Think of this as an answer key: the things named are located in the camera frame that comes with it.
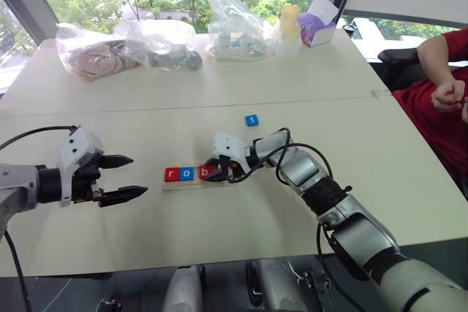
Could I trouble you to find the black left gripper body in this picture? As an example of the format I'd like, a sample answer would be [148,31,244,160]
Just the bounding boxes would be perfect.
[72,153,106,206]

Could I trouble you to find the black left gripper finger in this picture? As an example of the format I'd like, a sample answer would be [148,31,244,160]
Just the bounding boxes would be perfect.
[99,154,135,172]
[97,186,149,208]

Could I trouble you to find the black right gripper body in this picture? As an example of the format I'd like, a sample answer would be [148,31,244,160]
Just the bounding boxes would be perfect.
[217,154,248,183]

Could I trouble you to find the red letter block b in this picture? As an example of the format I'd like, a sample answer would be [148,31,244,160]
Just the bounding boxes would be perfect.
[197,164,216,181]

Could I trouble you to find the wooden letter tray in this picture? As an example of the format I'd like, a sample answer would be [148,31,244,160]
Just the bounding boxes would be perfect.
[161,164,257,193]

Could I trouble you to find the grey rounded robot leg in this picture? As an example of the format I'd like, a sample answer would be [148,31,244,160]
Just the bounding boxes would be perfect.
[162,265,205,312]
[252,258,306,312]

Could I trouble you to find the person's clenched hand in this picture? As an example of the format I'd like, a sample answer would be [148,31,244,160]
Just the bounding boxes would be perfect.
[430,80,467,113]

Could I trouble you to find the plastic bag with pink cloth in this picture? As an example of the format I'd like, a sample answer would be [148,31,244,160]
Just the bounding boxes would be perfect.
[54,22,144,83]

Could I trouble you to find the plastic bag with grey object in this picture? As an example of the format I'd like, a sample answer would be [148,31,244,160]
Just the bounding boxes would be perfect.
[113,7,204,72]

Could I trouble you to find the tall clear bag white items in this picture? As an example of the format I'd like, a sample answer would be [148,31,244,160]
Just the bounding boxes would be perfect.
[204,0,273,62]

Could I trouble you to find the yellow stacked cups in container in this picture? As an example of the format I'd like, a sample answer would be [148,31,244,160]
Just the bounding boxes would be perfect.
[270,4,303,59]

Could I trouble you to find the purple and white box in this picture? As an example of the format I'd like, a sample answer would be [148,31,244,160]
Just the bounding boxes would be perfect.
[296,0,341,49]

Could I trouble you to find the black office chair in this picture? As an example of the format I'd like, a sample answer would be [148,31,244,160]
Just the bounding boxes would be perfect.
[377,47,429,93]

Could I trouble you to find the person in red shirt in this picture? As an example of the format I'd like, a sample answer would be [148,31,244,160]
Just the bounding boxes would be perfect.
[393,26,468,191]

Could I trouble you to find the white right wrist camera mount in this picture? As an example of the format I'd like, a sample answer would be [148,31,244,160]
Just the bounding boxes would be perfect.
[211,131,254,174]

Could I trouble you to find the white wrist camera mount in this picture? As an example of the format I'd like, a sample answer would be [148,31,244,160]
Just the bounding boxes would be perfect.
[211,131,254,174]
[57,125,106,208]

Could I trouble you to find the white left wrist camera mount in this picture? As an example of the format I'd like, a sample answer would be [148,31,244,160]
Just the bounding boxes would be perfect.
[57,125,106,208]

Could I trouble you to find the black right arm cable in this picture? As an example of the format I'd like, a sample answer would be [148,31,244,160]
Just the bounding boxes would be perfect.
[254,127,369,312]

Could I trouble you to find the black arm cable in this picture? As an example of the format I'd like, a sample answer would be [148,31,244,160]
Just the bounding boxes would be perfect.
[0,125,78,312]
[254,127,369,312]

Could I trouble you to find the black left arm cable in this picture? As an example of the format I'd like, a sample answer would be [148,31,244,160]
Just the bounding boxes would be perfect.
[0,125,78,312]

